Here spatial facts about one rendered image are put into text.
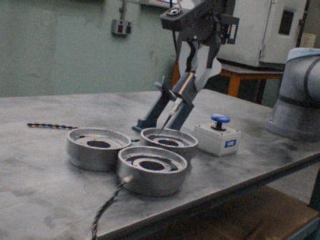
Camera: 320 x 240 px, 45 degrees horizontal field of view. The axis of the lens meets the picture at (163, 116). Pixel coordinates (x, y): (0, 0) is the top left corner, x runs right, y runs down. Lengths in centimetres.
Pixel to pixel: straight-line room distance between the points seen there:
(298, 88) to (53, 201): 71
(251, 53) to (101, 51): 106
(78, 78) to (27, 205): 207
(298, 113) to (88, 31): 174
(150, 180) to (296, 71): 60
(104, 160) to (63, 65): 189
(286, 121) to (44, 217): 72
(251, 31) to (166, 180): 243
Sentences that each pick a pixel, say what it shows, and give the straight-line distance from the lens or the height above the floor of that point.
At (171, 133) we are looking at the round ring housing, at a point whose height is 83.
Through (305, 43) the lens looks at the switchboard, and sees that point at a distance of 458.
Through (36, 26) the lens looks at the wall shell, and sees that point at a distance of 234.
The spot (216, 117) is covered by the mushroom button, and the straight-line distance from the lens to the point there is 79.
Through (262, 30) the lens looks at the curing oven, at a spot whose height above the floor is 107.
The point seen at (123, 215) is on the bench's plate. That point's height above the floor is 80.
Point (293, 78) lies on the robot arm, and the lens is 105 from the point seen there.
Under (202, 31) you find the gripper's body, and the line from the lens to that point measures 74.
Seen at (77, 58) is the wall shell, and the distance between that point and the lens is 252.
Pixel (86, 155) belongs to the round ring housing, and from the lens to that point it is 61.
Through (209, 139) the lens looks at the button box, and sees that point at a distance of 78.
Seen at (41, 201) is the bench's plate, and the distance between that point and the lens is 53.
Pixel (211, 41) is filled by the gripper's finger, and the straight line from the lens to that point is 73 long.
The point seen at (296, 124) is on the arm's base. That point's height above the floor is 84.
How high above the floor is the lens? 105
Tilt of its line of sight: 14 degrees down
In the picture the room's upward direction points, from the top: 9 degrees clockwise
